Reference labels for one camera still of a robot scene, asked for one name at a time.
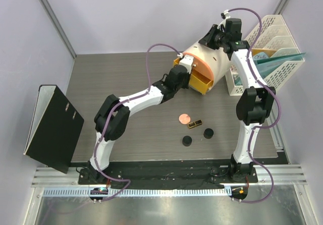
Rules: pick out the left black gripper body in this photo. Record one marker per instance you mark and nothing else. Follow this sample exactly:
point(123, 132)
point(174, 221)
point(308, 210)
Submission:
point(184, 83)

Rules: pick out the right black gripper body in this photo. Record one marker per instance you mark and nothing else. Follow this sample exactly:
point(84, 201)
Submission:
point(217, 38)

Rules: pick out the orange top drawer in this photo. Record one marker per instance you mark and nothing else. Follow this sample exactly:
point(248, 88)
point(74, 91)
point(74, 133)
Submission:
point(202, 67)

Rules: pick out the yellow drawer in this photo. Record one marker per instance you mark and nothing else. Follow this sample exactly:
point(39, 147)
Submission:
point(200, 83)

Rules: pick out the cream cylindrical drawer organizer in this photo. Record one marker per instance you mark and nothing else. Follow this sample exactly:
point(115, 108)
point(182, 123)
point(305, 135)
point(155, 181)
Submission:
point(217, 60)

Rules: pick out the black round jar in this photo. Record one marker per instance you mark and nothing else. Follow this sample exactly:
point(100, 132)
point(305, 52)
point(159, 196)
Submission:
point(186, 141)
point(208, 133)

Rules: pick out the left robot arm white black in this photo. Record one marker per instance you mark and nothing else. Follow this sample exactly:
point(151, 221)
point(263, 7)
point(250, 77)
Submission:
point(112, 118)

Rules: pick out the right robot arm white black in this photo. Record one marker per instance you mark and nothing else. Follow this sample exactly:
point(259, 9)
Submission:
point(254, 105)

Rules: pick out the yellow card in rack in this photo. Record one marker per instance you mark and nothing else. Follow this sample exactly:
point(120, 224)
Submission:
point(262, 54)

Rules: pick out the round copper compact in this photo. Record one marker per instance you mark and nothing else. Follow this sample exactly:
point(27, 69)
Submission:
point(184, 119)

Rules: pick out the white perforated file rack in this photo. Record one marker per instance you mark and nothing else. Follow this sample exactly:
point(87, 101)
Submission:
point(276, 35)

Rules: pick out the teal folder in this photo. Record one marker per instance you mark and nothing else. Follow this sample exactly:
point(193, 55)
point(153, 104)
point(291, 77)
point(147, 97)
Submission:
point(276, 69)

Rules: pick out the black gold lipstick box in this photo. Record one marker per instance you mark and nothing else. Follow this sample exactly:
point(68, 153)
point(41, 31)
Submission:
point(194, 124)

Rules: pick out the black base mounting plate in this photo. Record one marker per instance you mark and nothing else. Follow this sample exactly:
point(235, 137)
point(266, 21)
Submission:
point(166, 175)

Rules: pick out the black binder folder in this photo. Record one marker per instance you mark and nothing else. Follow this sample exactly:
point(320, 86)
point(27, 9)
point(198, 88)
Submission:
point(55, 129)

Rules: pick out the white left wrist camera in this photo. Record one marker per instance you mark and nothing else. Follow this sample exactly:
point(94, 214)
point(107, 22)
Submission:
point(187, 61)

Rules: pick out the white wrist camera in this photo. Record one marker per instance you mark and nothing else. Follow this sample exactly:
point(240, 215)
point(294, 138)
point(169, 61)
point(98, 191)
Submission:
point(187, 61)
point(225, 15)

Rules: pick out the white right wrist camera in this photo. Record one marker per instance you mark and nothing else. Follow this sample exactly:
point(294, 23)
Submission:
point(225, 15)

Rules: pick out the white slotted cable duct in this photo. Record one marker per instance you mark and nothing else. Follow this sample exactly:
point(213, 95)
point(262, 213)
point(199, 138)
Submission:
point(100, 192)

